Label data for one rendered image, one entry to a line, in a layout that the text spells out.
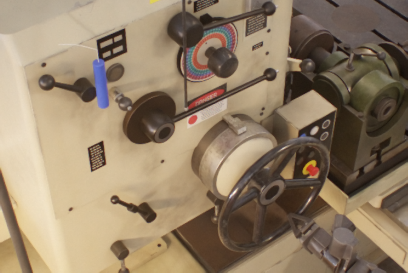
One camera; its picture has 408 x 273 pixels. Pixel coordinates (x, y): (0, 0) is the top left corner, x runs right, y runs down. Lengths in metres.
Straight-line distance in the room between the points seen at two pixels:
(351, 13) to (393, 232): 0.93
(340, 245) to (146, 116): 0.62
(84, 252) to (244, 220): 0.92
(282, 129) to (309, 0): 1.12
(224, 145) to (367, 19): 1.31
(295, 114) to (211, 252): 0.76
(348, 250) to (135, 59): 0.76
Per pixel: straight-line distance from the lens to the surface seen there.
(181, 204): 2.25
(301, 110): 2.25
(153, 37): 1.77
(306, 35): 2.59
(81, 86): 1.70
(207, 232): 2.85
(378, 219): 2.84
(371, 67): 2.52
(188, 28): 1.74
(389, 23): 3.20
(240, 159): 2.06
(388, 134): 2.58
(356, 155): 2.51
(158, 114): 1.86
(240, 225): 2.87
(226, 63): 1.83
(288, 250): 2.98
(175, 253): 2.82
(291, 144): 1.95
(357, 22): 3.18
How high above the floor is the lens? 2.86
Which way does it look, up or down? 44 degrees down
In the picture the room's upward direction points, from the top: straight up
